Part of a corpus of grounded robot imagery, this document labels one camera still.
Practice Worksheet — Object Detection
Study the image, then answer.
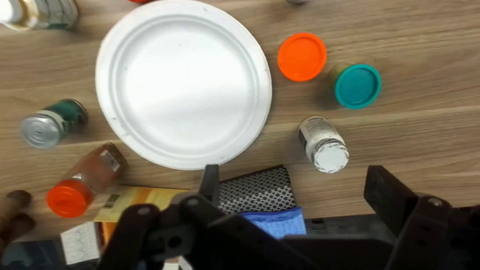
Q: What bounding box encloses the green food can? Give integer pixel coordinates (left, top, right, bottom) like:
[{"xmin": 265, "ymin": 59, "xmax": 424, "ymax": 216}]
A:
[{"xmin": 20, "ymin": 98, "xmax": 91, "ymax": 150}]

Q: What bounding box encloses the grey patterned block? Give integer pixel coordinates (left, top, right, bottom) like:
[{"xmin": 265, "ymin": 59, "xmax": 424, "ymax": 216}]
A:
[{"xmin": 218, "ymin": 165, "xmax": 299, "ymax": 216}]

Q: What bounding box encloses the blue sponge cloth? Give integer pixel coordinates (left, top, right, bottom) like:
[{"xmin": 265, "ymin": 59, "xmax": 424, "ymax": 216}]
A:
[{"xmin": 241, "ymin": 206, "xmax": 310, "ymax": 240}]

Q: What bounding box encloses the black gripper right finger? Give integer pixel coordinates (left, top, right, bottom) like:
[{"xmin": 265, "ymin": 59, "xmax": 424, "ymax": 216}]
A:
[{"xmin": 364, "ymin": 164, "xmax": 424, "ymax": 237}]

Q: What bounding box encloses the open yellow cardboard box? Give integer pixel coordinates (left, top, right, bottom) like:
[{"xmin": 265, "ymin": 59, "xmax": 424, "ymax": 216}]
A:
[{"xmin": 59, "ymin": 185, "xmax": 188, "ymax": 267}]

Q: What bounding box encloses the spice bottle orange lid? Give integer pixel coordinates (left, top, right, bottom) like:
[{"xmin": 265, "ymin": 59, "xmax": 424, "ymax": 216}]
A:
[{"xmin": 46, "ymin": 143, "xmax": 130, "ymax": 221}]

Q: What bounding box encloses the small tub teal lid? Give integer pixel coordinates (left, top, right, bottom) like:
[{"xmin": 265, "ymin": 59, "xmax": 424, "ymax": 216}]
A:
[{"xmin": 334, "ymin": 62, "xmax": 385, "ymax": 111}]

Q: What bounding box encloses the tall cream supplement bottle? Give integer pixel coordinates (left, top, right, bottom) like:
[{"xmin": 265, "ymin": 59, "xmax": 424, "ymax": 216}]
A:
[{"xmin": 0, "ymin": 0, "xmax": 82, "ymax": 33}]

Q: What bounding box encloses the white paper plate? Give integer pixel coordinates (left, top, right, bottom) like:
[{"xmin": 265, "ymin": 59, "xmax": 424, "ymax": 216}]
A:
[{"xmin": 95, "ymin": 0, "xmax": 275, "ymax": 173}]

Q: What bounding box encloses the small tub orange lid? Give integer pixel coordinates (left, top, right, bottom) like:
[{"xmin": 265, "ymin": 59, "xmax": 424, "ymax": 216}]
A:
[{"xmin": 277, "ymin": 32, "xmax": 331, "ymax": 84}]

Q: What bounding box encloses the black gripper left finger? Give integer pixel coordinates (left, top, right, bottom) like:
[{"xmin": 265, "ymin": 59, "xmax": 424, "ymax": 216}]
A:
[{"xmin": 199, "ymin": 164, "xmax": 223, "ymax": 204}]

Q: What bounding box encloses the small white pill bottle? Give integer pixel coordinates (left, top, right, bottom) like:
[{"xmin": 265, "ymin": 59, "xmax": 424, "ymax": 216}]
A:
[{"xmin": 298, "ymin": 114, "xmax": 352, "ymax": 176}]

